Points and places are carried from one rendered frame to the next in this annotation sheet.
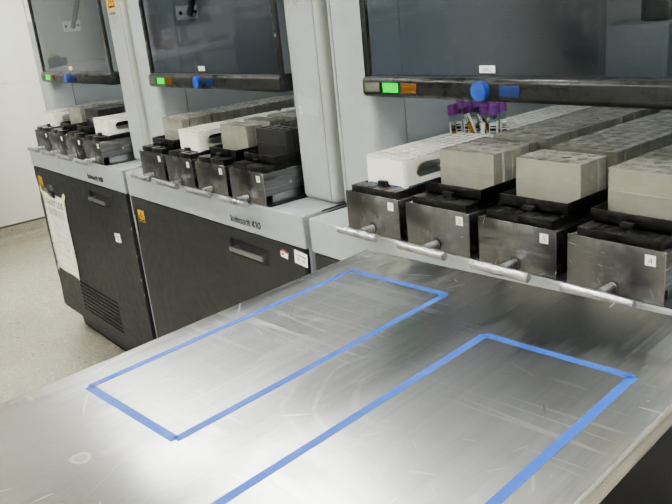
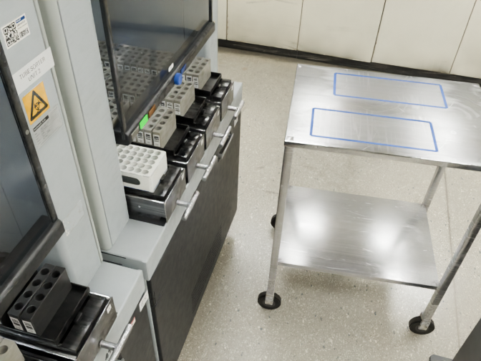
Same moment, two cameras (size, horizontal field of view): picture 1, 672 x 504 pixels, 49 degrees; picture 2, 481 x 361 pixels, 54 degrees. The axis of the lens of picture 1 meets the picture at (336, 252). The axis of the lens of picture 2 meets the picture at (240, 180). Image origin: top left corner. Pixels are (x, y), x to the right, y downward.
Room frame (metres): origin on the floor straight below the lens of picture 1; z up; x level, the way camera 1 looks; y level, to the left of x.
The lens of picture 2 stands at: (1.64, 0.69, 1.59)
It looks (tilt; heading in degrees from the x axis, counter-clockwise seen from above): 42 degrees down; 231
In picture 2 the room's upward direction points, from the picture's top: 3 degrees clockwise
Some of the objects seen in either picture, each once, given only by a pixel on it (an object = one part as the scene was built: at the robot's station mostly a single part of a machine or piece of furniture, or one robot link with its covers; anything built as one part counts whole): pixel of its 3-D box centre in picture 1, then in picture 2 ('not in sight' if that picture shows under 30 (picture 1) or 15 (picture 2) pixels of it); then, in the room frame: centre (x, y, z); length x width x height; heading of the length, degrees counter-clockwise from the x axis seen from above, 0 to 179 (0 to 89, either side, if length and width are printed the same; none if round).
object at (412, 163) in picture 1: (443, 157); (104, 162); (1.34, -0.22, 0.83); 0.30 x 0.10 x 0.06; 127
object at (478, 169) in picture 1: (470, 168); (164, 129); (1.16, -0.23, 0.85); 0.12 x 0.02 x 0.06; 38
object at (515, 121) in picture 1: (546, 128); not in sight; (1.54, -0.47, 0.83); 0.30 x 0.10 x 0.06; 128
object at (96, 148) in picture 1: (186, 130); not in sight; (2.43, 0.45, 0.78); 0.73 x 0.14 x 0.09; 128
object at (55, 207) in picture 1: (57, 233); not in sight; (2.61, 1.01, 0.43); 0.27 x 0.02 x 0.36; 38
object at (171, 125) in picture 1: (176, 129); not in sight; (1.96, 0.39, 0.85); 0.12 x 0.02 x 0.06; 38
